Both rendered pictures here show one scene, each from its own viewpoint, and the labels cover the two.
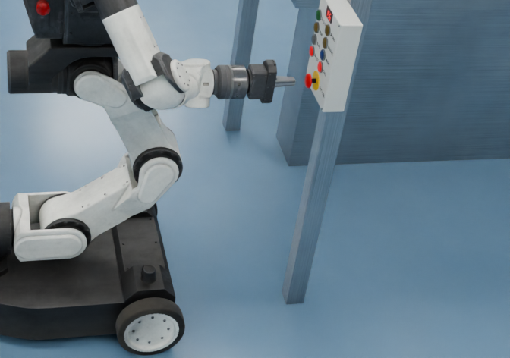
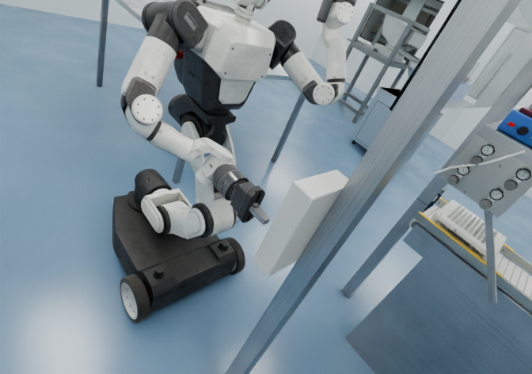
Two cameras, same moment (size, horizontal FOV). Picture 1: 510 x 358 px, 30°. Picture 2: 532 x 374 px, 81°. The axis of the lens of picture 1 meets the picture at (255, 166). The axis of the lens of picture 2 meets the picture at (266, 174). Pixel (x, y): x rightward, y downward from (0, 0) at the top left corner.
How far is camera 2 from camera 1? 196 cm
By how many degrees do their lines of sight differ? 44
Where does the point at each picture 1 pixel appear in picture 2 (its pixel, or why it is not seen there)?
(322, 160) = (267, 315)
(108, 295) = (141, 261)
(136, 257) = (178, 264)
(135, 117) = not seen: hidden behind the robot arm
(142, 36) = (142, 59)
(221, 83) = (216, 172)
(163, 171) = (195, 221)
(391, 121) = not seen: outside the picture
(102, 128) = not seen: hidden behind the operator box
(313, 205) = (250, 343)
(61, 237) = (153, 214)
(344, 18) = (309, 184)
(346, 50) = (288, 214)
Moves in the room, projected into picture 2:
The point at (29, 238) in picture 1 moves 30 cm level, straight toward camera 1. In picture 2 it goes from (146, 201) to (75, 215)
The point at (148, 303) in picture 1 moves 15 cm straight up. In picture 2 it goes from (135, 282) to (140, 259)
